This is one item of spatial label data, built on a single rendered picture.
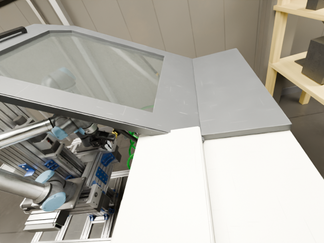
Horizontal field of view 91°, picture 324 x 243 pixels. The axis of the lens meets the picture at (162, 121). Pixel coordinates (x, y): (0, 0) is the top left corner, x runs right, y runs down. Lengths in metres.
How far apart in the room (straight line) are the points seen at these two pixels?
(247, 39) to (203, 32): 0.61
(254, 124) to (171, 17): 1.96
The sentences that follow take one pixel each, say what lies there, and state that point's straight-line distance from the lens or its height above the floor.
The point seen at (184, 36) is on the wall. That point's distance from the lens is 2.43.
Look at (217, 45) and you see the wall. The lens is 2.54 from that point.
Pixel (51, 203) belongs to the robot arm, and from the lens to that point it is 1.16.
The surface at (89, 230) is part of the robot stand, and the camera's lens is 2.22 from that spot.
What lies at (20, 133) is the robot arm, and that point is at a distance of 1.09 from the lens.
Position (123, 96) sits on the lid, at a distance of 0.69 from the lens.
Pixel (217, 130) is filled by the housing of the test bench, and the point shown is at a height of 1.50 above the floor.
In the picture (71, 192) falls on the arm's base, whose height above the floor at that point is 1.06.
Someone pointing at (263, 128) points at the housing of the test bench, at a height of 1.50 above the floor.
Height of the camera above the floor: 1.94
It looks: 39 degrees down
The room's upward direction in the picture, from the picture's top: 21 degrees counter-clockwise
